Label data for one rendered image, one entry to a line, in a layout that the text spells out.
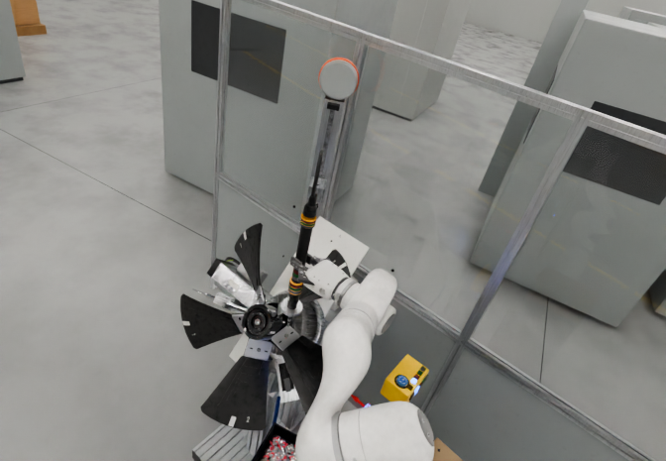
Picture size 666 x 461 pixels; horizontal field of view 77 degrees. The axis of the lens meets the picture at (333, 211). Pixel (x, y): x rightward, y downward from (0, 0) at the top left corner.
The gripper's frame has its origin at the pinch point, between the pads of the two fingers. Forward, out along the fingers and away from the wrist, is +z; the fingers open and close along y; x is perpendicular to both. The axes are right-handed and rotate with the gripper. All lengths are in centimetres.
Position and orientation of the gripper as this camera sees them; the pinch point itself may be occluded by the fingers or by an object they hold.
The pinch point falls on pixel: (300, 260)
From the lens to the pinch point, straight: 125.5
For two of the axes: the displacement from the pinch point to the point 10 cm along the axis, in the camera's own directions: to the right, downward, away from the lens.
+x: 1.9, -8.2, -5.5
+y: 6.2, -3.3, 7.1
